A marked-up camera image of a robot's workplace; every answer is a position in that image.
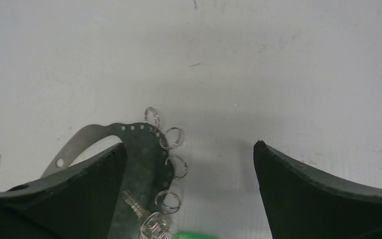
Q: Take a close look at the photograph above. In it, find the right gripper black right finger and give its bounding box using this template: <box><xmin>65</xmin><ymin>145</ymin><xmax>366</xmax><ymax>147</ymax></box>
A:
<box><xmin>253</xmin><ymin>141</ymin><xmax>382</xmax><ymax>239</ymax></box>

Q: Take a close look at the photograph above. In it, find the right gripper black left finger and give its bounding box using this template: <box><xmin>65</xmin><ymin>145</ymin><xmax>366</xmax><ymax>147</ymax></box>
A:
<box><xmin>0</xmin><ymin>143</ymin><xmax>128</xmax><ymax>239</ymax></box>

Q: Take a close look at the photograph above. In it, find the large wire keyring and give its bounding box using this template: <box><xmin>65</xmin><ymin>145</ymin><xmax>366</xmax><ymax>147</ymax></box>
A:
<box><xmin>43</xmin><ymin>107</ymin><xmax>184</xmax><ymax>239</ymax></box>

